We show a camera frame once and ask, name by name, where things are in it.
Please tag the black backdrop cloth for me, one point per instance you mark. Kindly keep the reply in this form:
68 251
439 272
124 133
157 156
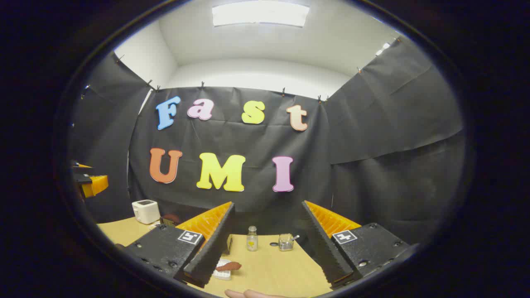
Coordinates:
372 145

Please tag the small glass bottle yellow label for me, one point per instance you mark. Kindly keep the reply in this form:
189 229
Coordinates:
252 242

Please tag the white toaster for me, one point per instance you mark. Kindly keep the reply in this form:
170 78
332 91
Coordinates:
145 212

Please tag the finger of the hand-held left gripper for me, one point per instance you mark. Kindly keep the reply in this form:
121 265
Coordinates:
83 166
97 185

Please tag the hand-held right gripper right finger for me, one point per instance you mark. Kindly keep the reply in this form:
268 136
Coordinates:
323 244

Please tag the ceiling light panel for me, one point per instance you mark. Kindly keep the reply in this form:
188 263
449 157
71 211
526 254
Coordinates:
261 14

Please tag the glass jar with spoon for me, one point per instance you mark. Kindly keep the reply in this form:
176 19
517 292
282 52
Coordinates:
285 243

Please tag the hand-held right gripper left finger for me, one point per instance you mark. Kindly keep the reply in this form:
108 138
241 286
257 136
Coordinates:
215 244

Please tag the white rectangular plate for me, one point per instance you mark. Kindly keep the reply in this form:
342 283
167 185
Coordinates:
222 275

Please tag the brown meat piece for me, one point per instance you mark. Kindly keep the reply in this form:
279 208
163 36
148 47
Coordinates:
228 266

